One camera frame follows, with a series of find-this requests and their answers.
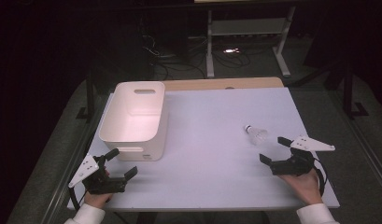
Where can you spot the black metal stand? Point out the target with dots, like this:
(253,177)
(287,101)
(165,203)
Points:
(89,96)
(349,93)

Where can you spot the grey metal stand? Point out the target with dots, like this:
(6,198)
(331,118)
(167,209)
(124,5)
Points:
(247,26)

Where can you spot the wooden board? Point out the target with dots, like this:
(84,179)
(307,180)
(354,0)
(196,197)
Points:
(210,84)

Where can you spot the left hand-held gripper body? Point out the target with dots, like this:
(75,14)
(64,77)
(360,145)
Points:
(101,185)

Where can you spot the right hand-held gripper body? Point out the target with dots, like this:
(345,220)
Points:
(293,165)

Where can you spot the white shuttlecock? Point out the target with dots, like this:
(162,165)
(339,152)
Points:
(256,134)

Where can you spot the person's right hand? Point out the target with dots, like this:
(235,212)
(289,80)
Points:
(305,188)

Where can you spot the white plastic basket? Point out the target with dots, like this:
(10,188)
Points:
(132,124)

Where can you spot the person's left hand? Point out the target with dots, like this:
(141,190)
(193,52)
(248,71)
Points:
(96,200)

